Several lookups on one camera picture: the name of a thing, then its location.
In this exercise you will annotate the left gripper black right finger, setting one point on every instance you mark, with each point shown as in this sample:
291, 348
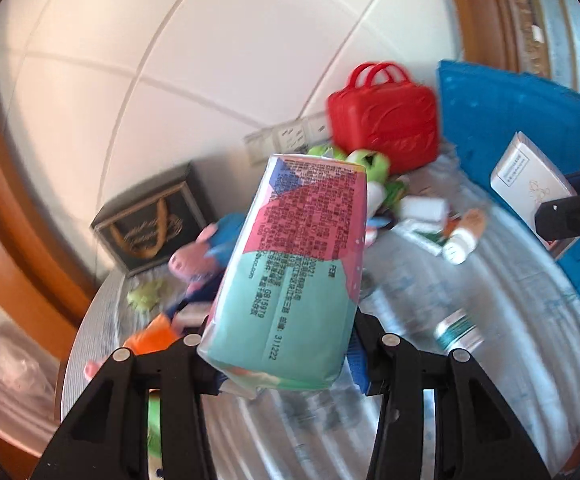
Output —
477, 434

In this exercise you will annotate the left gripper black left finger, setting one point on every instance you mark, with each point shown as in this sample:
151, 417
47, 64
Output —
104, 435

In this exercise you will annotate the white booklet box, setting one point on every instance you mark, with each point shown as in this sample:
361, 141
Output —
524, 178

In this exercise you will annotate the small white pill bottle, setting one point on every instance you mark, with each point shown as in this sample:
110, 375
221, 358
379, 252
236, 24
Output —
457, 331

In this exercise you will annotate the clear plastic floss box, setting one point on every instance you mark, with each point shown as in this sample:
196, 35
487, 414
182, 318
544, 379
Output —
423, 213

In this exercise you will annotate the pink Kotex pad pack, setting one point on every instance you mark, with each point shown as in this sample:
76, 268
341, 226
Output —
284, 313

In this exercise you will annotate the orange dress pig plush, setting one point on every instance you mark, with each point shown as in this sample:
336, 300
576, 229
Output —
158, 335

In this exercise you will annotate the white bottle orange label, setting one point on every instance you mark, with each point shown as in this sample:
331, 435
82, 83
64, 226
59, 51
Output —
465, 237

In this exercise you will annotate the small green frog toy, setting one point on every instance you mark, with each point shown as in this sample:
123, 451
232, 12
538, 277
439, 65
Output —
146, 296

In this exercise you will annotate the blue plastic storage crate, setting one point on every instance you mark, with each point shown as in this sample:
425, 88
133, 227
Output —
481, 110

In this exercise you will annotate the white flat medicine box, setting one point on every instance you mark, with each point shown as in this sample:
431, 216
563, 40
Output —
191, 316

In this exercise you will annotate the green white flat box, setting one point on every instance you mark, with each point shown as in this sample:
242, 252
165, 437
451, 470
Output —
425, 235

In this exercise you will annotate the small blue-shirt pig plush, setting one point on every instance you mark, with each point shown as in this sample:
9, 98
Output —
201, 264

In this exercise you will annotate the green frog plush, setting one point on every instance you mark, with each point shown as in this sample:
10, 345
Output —
384, 193

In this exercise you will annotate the black gift box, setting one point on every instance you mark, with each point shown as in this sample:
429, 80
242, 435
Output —
142, 227

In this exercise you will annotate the red plastic carry case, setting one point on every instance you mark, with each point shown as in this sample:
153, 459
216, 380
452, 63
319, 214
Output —
381, 109

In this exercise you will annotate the green bear keychain pouch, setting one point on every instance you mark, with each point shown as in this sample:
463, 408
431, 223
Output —
154, 425

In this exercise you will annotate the white wall power socket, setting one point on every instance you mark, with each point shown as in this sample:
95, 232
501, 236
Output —
291, 138

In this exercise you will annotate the white wall switch panel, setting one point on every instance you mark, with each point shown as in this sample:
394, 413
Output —
260, 146

